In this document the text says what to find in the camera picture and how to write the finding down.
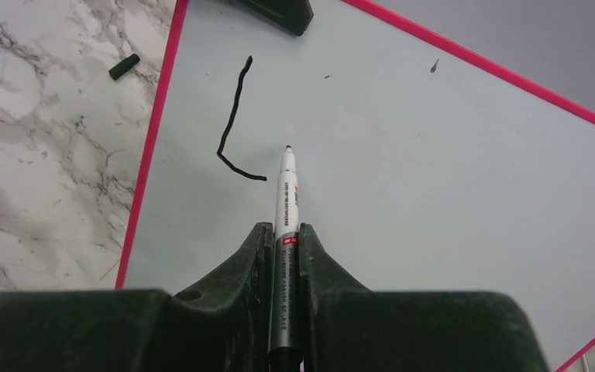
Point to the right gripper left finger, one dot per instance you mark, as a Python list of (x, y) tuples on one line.
[(220, 323)]

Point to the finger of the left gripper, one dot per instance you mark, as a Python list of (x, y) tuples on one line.
[(294, 16)]

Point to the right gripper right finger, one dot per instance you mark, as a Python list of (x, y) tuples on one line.
[(348, 327)]

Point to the white black-tipped marker pen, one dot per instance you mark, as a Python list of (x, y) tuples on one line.
[(284, 346)]

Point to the pink-framed whiteboard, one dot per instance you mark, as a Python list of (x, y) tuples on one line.
[(421, 164)]

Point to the black marker cap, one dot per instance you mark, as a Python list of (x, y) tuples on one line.
[(123, 66)]

